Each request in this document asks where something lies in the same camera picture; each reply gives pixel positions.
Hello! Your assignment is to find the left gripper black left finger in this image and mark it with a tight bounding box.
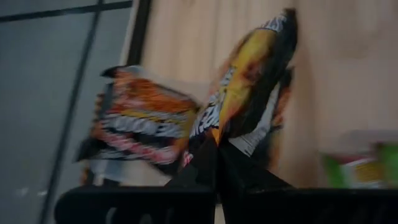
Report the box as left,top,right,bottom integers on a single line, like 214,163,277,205
166,133,220,224

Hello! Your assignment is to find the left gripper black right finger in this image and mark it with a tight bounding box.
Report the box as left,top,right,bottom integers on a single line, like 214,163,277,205
217,141,295,224

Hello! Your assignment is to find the lime chili shrimp noodle packet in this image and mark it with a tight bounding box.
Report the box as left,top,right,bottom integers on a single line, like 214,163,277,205
320,141,398,190

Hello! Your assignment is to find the black fire noodle packet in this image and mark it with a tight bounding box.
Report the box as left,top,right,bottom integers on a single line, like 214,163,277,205
73,64,201,177
188,7,299,166

